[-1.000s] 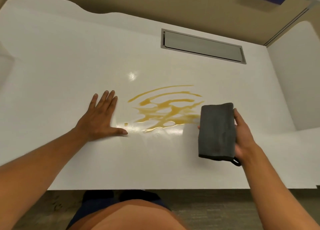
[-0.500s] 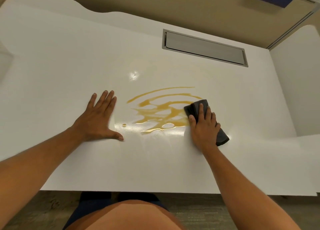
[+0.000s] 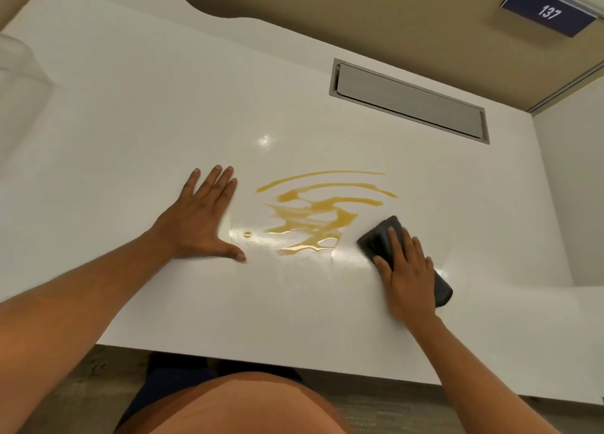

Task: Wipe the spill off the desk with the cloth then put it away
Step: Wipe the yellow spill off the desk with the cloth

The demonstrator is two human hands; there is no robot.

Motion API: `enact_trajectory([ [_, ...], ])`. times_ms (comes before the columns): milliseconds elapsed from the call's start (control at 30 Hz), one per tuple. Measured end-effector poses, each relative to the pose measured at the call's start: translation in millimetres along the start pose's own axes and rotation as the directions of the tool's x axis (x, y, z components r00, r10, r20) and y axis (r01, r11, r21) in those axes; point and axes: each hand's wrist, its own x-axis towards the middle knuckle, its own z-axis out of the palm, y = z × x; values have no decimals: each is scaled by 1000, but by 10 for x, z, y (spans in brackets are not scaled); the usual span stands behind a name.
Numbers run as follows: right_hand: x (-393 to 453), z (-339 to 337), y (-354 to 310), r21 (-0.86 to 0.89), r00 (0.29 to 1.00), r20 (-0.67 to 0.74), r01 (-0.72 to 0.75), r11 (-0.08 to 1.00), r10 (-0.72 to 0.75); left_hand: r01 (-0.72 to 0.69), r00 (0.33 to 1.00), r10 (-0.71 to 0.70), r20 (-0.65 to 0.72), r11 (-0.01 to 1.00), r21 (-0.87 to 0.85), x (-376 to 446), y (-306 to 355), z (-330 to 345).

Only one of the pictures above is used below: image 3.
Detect person's left hand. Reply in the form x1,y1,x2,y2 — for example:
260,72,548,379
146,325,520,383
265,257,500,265
150,164,247,264

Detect person's right hand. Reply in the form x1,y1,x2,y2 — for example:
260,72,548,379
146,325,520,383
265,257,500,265
372,226,442,328

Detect dark grey cleaning cloth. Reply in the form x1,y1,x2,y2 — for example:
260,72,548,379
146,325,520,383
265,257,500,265
356,215,454,309

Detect person's right forearm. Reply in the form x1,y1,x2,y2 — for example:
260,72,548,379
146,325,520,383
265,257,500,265
405,314,562,434

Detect person's left forearm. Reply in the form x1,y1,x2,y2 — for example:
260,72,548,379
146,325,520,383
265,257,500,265
0,228,178,434

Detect person's dark blue trousers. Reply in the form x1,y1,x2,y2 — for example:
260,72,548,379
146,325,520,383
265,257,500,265
115,351,308,430

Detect person's orange shirt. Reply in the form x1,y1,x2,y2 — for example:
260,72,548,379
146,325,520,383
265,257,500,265
115,371,352,434

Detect yellow liquid stain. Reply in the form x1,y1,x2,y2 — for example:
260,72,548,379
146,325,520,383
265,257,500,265
243,169,400,258

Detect white side partition panel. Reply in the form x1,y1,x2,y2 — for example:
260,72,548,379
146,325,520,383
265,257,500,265
533,77,604,288

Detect clear plastic container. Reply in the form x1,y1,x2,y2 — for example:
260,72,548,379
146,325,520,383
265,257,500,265
0,32,55,161

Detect beige fabric cubicle partition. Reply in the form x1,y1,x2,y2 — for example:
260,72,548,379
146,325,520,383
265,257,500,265
141,0,604,114

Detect dark blue number sign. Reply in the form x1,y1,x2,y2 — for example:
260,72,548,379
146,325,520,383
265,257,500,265
500,0,598,38

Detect grey metal cable hatch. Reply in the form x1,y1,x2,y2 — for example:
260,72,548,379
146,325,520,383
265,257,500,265
328,58,491,145

